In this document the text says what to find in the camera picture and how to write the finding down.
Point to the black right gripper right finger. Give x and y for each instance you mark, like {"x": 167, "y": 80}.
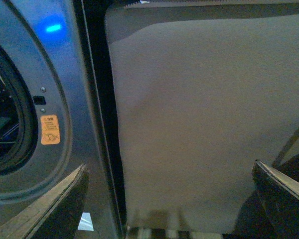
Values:
{"x": 279, "y": 196}

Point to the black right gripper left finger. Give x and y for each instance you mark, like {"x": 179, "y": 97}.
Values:
{"x": 56, "y": 214}

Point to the grey front-load washing machine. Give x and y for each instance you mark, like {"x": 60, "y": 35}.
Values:
{"x": 45, "y": 47}

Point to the silver tape patch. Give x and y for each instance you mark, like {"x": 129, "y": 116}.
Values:
{"x": 86, "y": 223}

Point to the orange warning sticker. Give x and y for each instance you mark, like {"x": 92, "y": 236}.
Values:
{"x": 50, "y": 131}

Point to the steel washer drum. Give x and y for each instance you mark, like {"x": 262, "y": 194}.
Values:
{"x": 9, "y": 119}

